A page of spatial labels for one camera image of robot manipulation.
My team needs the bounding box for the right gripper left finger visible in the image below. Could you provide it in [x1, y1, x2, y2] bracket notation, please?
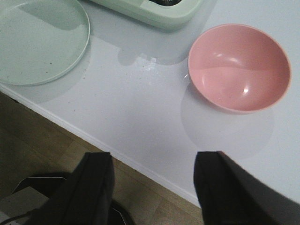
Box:
[26, 152, 114, 225]

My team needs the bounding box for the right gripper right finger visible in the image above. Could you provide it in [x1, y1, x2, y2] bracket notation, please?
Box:
[194, 151, 300, 225]

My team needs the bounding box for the mint green round plate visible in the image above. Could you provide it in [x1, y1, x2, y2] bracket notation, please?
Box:
[0, 0, 90, 85]

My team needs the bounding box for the mint green breakfast maker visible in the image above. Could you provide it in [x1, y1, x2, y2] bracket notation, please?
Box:
[93, 0, 204, 30]

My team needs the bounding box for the pink bowl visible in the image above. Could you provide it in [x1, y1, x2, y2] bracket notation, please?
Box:
[188, 24, 291, 113]

